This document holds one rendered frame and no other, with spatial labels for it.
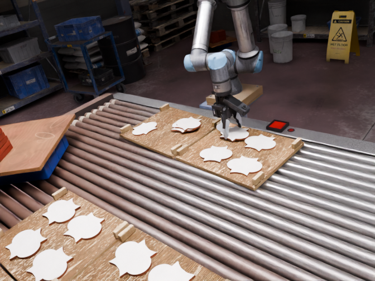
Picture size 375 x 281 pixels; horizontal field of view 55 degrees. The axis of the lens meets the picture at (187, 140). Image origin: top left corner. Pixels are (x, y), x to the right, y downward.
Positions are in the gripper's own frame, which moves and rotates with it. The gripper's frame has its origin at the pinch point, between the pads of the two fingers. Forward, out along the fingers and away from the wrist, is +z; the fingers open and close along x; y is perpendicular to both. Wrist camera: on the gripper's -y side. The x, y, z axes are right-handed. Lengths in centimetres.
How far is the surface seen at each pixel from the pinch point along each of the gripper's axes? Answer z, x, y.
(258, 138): 1.7, -1.8, -11.1
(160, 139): 0.0, 18.4, 30.2
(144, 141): -0.3, 23.2, 36.3
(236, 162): 1.9, 17.1, -14.1
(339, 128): 93, -177, 35
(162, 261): 4, 68, -25
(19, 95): 48, -51, 440
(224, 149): 1.3, 12.1, -3.6
